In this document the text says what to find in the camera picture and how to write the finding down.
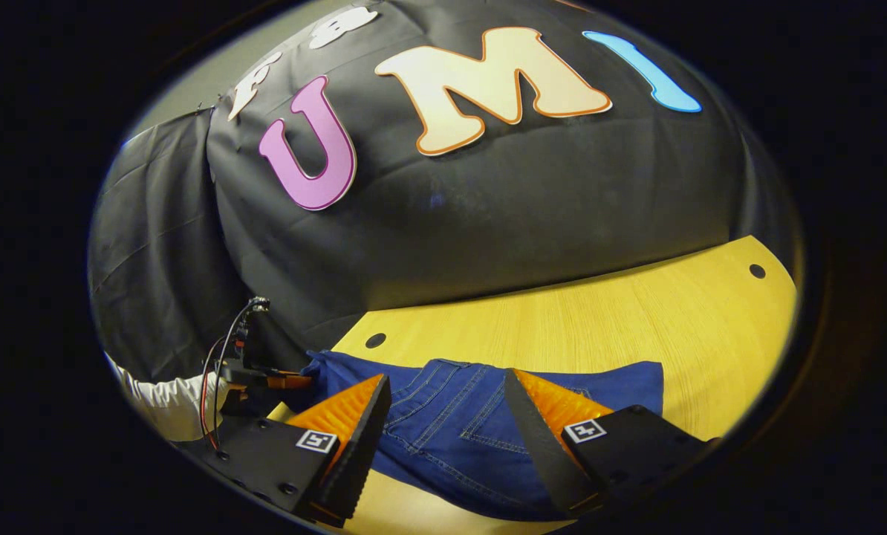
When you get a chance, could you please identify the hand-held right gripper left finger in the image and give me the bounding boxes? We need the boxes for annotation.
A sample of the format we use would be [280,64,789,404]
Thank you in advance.
[217,373,393,528]

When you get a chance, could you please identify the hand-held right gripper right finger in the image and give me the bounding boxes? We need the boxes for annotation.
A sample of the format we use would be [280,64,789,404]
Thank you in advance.
[504,368,719,519]

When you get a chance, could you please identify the blue denim jeans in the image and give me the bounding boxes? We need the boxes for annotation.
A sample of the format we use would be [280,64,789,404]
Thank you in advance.
[299,349,665,522]

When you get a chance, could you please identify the red and black cable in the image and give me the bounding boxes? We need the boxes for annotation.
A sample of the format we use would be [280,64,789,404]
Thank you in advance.
[200,297,271,452]

